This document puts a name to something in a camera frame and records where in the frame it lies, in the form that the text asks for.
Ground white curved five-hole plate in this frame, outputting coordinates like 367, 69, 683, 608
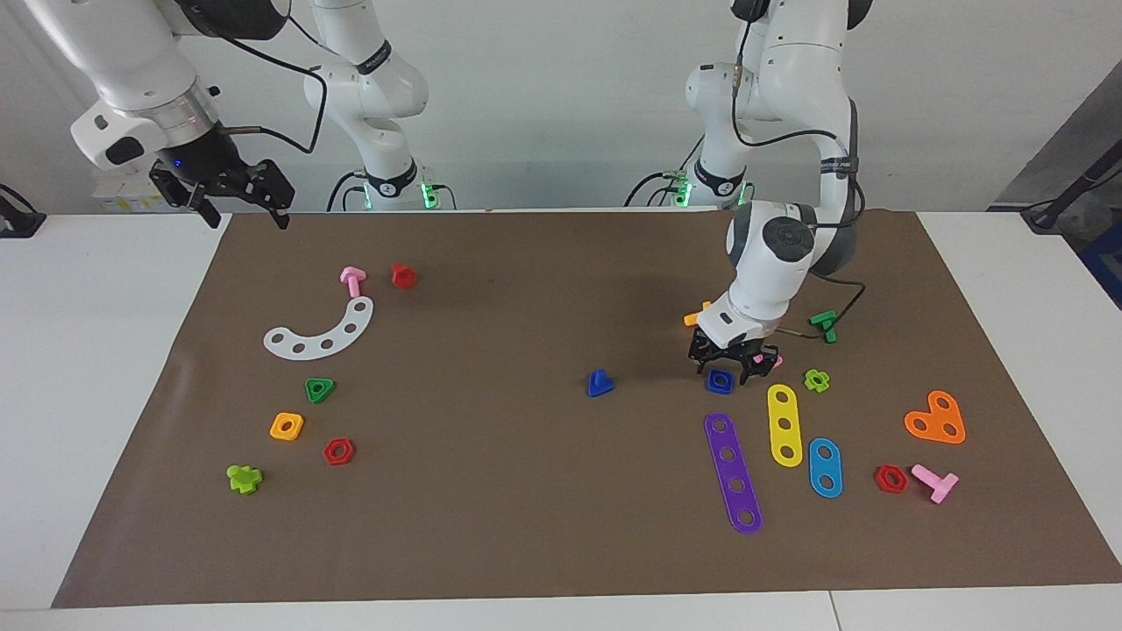
263, 296, 375, 362

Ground black clamp mount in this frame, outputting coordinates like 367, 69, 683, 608
0, 182, 46, 239

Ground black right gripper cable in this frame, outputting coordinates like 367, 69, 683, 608
206, 0, 330, 155

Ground yellow three-hole plastic plate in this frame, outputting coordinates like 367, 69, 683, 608
767, 383, 805, 468

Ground orange angled plastic plate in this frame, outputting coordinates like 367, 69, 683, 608
904, 390, 967, 445

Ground brown table mat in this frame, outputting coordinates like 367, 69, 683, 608
51, 209, 1122, 609

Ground blue two-hole plastic plate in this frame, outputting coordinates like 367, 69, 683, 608
807, 437, 844, 500

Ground black pole stand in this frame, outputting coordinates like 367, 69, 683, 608
1021, 140, 1122, 233

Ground blue object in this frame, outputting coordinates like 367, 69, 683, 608
1080, 219, 1122, 309

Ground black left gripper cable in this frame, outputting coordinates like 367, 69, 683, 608
732, 0, 869, 338

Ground white box with yellow label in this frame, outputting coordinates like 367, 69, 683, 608
92, 171, 198, 214

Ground grey slanted board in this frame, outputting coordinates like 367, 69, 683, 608
989, 61, 1122, 211

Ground purple four-hole plastic plate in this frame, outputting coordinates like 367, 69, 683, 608
704, 413, 763, 535

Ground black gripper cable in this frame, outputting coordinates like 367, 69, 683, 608
206, 0, 330, 155
732, 0, 869, 338

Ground black base cable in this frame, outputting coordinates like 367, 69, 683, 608
624, 169, 702, 209
327, 169, 369, 212

